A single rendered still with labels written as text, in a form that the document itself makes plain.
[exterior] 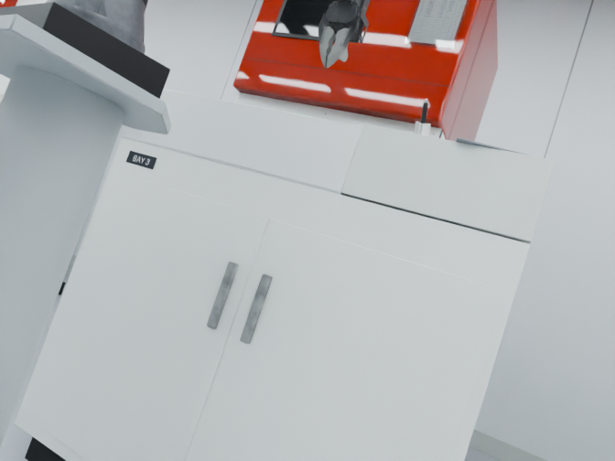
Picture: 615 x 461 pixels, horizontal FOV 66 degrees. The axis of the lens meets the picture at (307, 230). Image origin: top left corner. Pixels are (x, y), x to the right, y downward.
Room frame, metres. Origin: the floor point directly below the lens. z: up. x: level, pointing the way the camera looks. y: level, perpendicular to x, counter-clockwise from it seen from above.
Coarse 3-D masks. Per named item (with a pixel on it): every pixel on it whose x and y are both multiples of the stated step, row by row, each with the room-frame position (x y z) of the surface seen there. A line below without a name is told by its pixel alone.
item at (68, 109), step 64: (0, 64) 0.70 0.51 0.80; (64, 64) 0.56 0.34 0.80; (0, 128) 0.65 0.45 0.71; (64, 128) 0.65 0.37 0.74; (0, 192) 0.64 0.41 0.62; (64, 192) 0.67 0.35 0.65; (0, 256) 0.65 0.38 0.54; (64, 256) 0.71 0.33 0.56; (0, 320) 0.66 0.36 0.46; (0, 384) 0.69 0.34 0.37
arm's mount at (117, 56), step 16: (32, 16) 0.61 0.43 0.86; (48, 16) 0.58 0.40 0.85; (64, 16) 0.60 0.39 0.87; (80, 16) 0.61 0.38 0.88; (48, 32) 0.59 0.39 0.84; (64, 32) 0.60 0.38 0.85; (80, 32) 0.62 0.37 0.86; (96, 32) 0.63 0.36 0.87; (80, 48) 0.62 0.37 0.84; (96, 48) 0.64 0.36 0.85; (112, 48) 0.65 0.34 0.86; (128, 48) 0.67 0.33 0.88; (112, 64) 0.66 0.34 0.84; (128, 64) 0.68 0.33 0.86; (144, 64) 0.70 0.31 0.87; (160, 64) 0.72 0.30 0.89; (144, 80) 0.70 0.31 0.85; (160, 80) 0.73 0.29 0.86; (160, 96) 0.73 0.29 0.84
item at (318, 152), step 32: (192, 96) 1.10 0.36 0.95; (192, 128) 1.09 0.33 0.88; (224, 128) 1.05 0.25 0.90; (256, 128) 1.02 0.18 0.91; (288, 128) 0.98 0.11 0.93; (320, 128) 0.95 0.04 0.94; (352, 128) 0.93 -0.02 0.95; (224, 160) 1.04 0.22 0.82; (256, 160) 1.00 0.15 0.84; (288, 160) 0.97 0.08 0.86; (320, 160) 0.94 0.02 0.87
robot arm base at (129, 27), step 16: (48, 0) 0.66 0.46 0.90; (64, 0) 0.65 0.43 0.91; (80, 0) 0.65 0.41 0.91; (96, 0) 0.66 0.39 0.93; (112, 0) 0.66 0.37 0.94; (128, 0) 0.68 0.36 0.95; (144, 0) 0.71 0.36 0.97; (96, 16) 0.65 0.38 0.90; (112, 16) 0.66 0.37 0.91; (128, 16) 0.68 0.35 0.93; (144, 16) 0.74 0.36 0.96; (112, 32) 0.67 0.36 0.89; (128, 32) 0.68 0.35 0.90; (144, 32) 0.75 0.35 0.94; (144, 48) 0.73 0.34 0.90
